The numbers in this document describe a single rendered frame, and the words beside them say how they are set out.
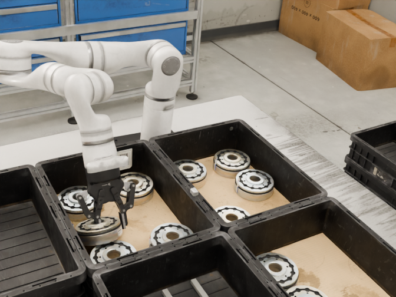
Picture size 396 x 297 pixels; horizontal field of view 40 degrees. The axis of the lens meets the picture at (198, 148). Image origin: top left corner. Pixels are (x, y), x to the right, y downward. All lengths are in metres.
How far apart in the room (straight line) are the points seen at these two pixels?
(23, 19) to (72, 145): 1.33
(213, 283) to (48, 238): 0.39
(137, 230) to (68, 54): 0.48
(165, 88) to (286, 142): 0.57
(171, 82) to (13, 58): 0.44
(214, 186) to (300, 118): 2.22
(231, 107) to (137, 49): 0.67
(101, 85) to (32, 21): 1.93
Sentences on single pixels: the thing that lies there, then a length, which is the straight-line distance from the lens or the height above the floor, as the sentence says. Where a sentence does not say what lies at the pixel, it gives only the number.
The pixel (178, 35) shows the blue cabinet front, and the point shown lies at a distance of 3.48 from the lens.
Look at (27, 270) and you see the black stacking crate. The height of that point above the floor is 0.83.
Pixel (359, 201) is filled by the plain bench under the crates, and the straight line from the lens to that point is 1.75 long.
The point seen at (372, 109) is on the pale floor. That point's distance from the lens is 3.94.
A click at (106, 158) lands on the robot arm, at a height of 1.04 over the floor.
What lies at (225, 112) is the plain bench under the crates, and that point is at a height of 0.70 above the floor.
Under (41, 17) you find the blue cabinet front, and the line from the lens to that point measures 3.10.
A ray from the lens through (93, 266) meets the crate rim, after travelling 1.09.
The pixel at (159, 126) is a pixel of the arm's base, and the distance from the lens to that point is 1.65.
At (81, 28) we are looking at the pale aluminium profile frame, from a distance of 3.15.
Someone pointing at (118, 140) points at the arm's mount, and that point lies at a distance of 1.72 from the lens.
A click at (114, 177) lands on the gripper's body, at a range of 1.21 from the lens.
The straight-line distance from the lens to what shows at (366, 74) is 4.14.
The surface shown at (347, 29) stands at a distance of 4.23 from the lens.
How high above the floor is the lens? 1.69
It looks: 32 degrees down
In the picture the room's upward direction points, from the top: 5 degrees clockwise
